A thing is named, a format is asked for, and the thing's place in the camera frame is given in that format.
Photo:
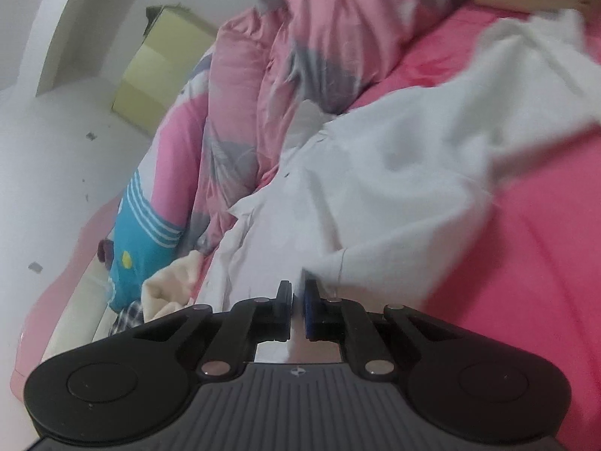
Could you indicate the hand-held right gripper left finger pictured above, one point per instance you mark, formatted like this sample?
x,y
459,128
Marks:
x,y
284,314

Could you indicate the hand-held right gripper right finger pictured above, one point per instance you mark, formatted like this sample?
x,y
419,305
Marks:
x,y
310,312

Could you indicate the cream fleece garment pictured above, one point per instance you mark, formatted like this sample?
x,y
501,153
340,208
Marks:
x,y
169,286

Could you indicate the black white plaid shirt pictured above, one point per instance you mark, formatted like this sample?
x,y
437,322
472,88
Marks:
x,y
126,319

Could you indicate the blue pink cartoon pillow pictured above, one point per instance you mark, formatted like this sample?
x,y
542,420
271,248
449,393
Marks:
x,y
141,244

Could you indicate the dark maroon plush toy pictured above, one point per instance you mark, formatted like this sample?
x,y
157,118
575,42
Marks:
x,y
105,251

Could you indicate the pink floral blanket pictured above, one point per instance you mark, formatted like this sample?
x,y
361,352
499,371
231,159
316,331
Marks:
x,y
540,244

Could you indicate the pink grey quilt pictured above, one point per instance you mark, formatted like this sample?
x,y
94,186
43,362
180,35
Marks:
x,y
291,56

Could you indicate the pale yellow wardrobe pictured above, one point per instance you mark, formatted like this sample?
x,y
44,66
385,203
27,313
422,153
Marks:
x,y
150,84

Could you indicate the pink headboard frame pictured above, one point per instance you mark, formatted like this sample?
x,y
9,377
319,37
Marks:
x,y
28,347

